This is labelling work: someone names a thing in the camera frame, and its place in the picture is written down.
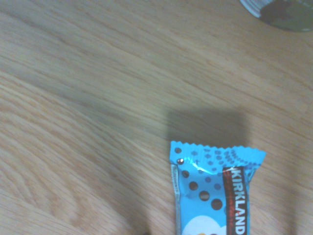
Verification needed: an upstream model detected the blue protein bar wrapper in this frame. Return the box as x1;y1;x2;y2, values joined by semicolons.
169;140;267;235

